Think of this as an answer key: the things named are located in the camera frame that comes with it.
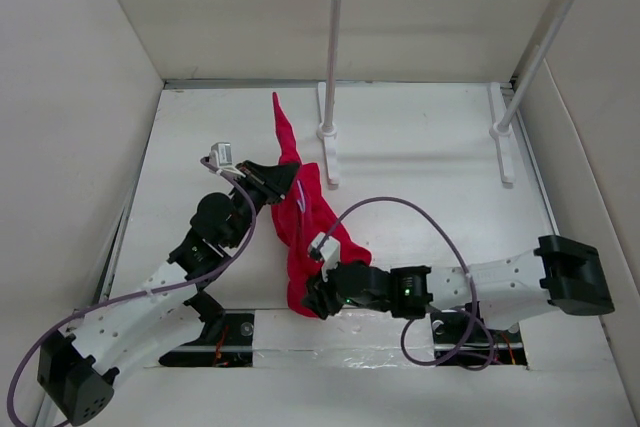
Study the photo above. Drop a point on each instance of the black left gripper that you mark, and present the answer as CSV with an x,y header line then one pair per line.
x,y
272,182

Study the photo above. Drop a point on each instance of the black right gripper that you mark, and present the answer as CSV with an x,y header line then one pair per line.
x,y
314,297

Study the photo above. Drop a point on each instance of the red t shirt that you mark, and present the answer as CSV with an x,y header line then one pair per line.
x,y
295,230

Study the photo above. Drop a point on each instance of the blue wire hanger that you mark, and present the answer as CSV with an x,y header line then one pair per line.
x,y
302,199

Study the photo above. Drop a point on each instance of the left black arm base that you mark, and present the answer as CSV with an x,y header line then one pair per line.
x,y
224,342

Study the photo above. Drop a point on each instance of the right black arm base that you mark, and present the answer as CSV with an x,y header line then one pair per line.
x,y
449,326

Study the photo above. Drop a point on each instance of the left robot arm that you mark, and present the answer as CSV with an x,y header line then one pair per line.
x,y
81,371

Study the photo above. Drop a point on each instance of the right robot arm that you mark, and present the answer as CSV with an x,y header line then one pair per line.
x,y
559,274

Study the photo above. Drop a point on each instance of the white clothes rack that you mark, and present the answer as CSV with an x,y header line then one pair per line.
x,y
503,114

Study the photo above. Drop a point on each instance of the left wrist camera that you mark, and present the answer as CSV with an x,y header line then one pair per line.
x,y
220,156

